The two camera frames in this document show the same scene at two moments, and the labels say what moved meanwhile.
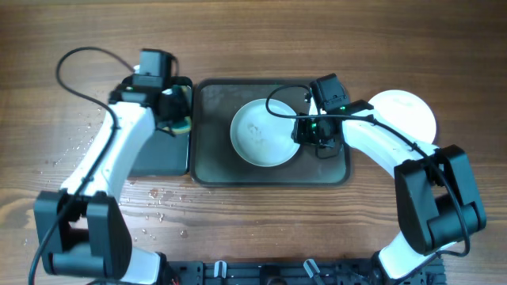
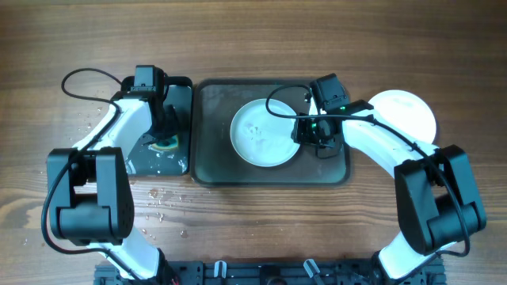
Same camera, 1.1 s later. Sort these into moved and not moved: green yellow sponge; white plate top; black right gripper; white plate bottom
Moved: green yellow sponge
Not moved: black right gripper; white plate top; white plate bottom
